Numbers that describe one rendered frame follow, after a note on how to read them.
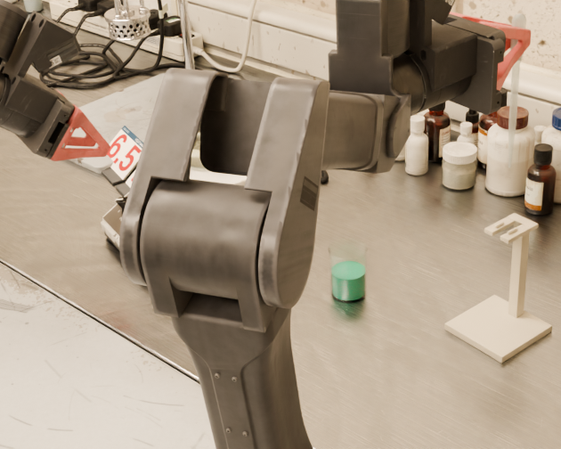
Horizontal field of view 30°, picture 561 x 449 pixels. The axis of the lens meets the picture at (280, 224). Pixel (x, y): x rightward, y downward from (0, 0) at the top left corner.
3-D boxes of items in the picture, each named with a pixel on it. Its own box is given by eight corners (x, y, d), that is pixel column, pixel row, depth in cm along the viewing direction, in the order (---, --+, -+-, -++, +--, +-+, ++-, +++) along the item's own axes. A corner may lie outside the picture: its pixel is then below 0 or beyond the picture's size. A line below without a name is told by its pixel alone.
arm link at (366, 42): (326, -40, 84) (275, 8, 74) (432, -35, 81) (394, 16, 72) (330, 93, 90) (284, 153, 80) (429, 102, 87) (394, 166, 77)
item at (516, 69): (508, 170, 100) (518, 18, 92) (501, 167, 101) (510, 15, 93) (517, 167, 101) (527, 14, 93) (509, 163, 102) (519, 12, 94)
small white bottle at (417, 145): (432, 171, 142) (434, 118, 138) (415, 178, 141) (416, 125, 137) (417, 163, 145) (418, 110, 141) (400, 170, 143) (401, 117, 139)
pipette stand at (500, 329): (501, 363, 106) (508, 257, 99) (443, 329, 111) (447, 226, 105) (551, 331, 110) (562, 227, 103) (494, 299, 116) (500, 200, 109)
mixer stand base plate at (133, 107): (100, 175, 147) (98, 167, 147) (20, 137, 159) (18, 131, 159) (248, 104, 165) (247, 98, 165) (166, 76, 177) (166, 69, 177)
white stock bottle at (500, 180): (521, 201, 134) (527, 125, 128) (477, 191, 137) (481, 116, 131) (538, 182, 138) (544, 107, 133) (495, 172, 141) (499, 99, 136)
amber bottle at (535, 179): (545, 200, 134) (550, 138, 129) (557, 213, 131) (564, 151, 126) (519, 205, 133) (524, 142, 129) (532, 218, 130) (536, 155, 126)
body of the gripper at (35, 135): (44, 83, 124) (-10, 56, 119) (76, 110, 116) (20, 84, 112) (18, 130, 125) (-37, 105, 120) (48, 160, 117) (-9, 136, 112)
